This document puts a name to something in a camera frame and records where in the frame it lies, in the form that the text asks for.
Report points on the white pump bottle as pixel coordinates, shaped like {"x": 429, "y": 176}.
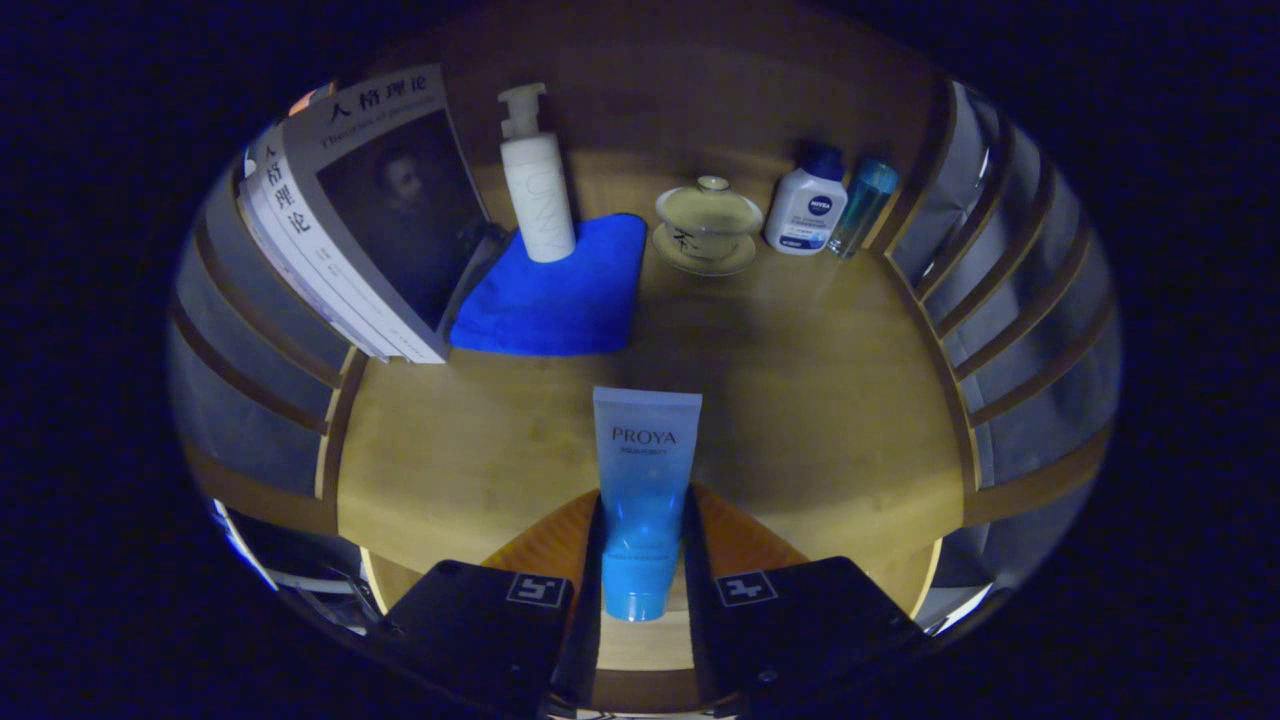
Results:
{"x": 540, "y": 200}

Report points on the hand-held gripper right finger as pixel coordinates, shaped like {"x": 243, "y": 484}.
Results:
{"x": 697, "y": 640}

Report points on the slim teal bottle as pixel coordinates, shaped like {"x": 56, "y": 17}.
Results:
{"x": 860, "y": 210}

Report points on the thick book with dark cover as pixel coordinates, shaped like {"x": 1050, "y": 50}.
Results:
{"x": 400, "y": 200}

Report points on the thin pale purple book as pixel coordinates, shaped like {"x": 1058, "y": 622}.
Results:
{"x": 316, "y": 297}

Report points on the lidded ceramic tea cup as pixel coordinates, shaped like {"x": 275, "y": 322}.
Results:
{"x": 708, "y": 225}

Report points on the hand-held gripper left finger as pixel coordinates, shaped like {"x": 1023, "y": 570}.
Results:
{"x": 592, "y": 640}

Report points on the blue cosmetic tube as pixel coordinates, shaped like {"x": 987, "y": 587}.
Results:
{"x": 645, "y": 480}

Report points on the white lotion bottle blue cap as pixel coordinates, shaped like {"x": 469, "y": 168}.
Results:
{"x": 805, "y": 215}

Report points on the blue cloth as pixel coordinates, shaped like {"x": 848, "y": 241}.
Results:
{"x": 560, "y": 300}

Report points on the wooden countertop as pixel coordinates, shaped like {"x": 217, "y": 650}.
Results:
{"x": 800, "y": 400}

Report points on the wooden cabinet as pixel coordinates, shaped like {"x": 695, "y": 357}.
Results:
{"x": 650, "y": 90}

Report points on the thin white book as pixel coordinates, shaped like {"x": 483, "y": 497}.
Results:
{"x": 330, "y": 298}

